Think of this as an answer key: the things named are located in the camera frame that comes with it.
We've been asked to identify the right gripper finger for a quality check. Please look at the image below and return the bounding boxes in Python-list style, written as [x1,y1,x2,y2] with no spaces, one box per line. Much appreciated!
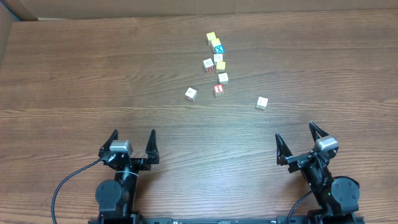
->
[275,133,293,159]
[308,121,328,142]

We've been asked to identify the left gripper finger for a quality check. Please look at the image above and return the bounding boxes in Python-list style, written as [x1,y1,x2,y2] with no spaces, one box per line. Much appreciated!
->
[99,129,118,152]
[146,129,159,156]

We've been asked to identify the white ladybug wooden block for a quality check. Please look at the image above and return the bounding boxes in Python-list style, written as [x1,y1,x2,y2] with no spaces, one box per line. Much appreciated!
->
[256,96,268,110]

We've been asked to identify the white block blue D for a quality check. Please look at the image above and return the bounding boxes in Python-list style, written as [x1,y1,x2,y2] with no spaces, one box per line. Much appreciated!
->
[185,87,197,101]

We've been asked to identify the red I wooden block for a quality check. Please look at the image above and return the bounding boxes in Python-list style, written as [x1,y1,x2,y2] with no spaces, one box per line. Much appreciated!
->
[213,84,224,97]

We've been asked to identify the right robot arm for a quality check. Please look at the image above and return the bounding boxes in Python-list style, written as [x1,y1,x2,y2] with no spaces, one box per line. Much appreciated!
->
[275,121,364,223]

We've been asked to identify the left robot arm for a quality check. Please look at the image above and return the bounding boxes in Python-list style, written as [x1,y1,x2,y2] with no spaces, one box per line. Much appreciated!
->
[95,130,160,224]

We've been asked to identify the white picture block lower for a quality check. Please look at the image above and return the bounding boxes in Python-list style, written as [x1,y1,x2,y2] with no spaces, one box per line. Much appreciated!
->
[218,73,229,85]

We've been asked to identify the white picture block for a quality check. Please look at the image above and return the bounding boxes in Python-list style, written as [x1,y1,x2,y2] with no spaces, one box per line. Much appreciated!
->
[218,73,229,85]
[213,54,223,65]

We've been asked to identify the white block red side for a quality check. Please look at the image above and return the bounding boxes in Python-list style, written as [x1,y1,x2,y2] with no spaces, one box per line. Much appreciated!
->
[203,58,215,72]

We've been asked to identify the yellow block middle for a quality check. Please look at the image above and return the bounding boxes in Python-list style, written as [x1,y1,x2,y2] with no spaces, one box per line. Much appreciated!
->
[216,61,226,73]

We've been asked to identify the white picture block upper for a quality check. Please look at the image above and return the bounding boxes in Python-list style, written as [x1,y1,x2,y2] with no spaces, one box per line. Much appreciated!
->
[213,54,223,65]

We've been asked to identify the blue X wooden block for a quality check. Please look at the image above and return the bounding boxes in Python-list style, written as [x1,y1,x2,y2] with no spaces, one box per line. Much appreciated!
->
[213,45,225,54]

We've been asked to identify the yellow wooden block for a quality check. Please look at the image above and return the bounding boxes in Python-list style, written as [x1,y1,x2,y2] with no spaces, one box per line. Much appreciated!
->
[210,38,221,49]
[206,32,216,45]

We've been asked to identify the yellow top wooden block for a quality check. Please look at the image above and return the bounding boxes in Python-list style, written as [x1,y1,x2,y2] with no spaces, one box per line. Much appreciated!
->
[206,32,216,45]

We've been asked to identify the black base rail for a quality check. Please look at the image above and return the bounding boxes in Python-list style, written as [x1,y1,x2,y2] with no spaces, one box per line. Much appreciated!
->
[87,216,365,224]

